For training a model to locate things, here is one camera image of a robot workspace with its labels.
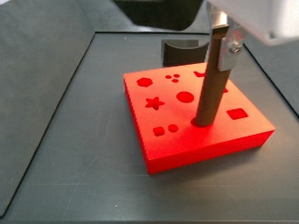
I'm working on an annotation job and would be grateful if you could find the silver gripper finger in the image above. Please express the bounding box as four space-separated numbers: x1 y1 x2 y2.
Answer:
207 3 228 29
219 25 246 72

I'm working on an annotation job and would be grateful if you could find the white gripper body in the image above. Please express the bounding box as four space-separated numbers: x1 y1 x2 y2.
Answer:
207 0 299 46

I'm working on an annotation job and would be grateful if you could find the brown oval peg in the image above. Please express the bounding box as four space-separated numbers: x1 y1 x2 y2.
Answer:
195 24 230 127

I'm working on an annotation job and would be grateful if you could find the dark grey curved cradle block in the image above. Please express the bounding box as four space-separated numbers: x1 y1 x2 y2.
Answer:
161 39 210 67

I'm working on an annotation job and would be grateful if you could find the red block with shaped holes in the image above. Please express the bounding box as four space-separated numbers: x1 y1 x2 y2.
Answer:
124 63 275 174

